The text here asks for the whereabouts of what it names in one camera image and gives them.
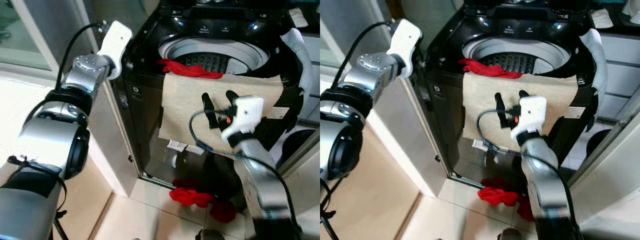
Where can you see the red cloth garment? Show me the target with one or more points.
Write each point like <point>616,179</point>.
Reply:
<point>190,70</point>
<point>490,70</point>

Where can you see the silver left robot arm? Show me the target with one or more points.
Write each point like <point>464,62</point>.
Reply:
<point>50,145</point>
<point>340,145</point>

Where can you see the black top-load washing machine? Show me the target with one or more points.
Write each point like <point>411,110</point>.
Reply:
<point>540,25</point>
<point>240,25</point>

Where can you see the beige towel with white tags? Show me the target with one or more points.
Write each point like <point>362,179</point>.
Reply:
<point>185,110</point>
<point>482,110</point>

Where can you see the crumpled red cloth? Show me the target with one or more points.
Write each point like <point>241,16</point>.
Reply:
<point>497,195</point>
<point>192,196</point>

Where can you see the grey drawer cabinet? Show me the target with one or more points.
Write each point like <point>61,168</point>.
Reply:
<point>316,55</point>
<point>622,70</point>

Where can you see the white folded cloth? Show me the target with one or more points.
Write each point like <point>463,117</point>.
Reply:
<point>602,19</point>
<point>298,17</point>

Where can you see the dark robot right foot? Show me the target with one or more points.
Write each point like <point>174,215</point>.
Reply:
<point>210,234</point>
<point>511,234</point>

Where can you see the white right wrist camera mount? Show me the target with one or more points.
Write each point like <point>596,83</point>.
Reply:
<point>247,112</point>
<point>532,110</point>

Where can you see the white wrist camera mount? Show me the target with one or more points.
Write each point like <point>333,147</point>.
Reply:
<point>532,110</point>
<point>407,40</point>
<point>117,42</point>
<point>247,112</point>

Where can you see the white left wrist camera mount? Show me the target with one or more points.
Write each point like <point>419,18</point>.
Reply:
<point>407,40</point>
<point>117,42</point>

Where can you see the white window frame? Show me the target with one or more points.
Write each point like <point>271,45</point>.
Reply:
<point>350,30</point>
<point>35,55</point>

